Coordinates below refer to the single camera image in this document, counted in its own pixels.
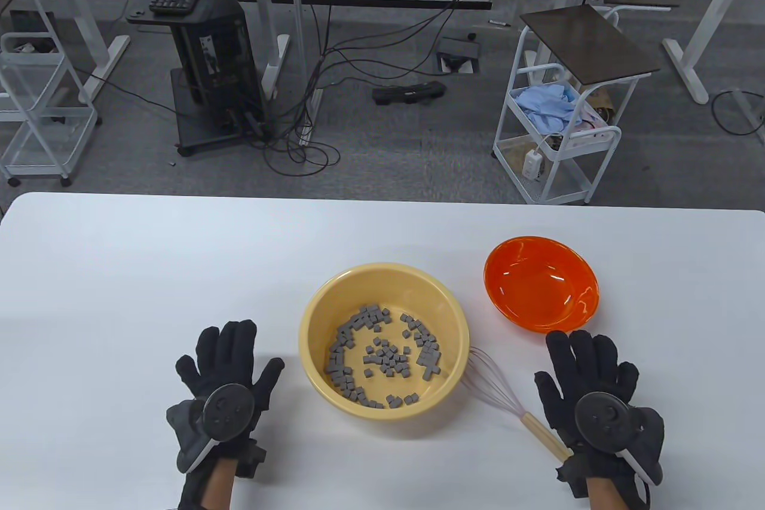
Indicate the floor socket box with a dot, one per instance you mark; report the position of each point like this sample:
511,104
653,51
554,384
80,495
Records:
457,49

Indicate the grey left hand controller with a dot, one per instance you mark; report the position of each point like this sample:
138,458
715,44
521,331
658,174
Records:
224,414

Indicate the person's left hand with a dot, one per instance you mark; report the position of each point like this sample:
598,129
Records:
230,354

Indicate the person's right hand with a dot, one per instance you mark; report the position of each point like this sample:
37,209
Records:
588,363

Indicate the person's right forearm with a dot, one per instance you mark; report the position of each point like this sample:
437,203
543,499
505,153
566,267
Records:
603,495

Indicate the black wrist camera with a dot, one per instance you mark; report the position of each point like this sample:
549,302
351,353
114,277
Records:
574,471
251,459

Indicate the yellow plastic basin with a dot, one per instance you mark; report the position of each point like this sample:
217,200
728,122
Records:
382,286

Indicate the black power strip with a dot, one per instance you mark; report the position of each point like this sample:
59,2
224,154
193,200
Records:
409,93

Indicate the grey right hand controller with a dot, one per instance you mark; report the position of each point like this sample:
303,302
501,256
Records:
603,420

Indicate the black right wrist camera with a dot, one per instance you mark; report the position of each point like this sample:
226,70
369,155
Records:
574,471

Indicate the white cart with brown top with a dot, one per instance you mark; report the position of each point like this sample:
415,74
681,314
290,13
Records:
588,43

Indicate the person's left forearm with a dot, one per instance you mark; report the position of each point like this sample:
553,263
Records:
218,489

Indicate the blue cloth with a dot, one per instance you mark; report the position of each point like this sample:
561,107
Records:
544,106

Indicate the orange plastic bowl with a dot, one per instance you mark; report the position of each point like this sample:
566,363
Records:
538,283

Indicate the grey hand controller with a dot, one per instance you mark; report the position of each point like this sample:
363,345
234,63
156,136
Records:
224,414
603,420

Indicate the white power adapter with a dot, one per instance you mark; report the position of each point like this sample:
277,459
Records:
532,166

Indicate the black computer cart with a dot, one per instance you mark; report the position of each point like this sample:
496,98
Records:
221,49

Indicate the pile of grey toy blocks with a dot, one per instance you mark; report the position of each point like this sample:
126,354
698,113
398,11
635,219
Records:
388,360

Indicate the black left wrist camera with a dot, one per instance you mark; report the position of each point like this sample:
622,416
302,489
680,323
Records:
251,459

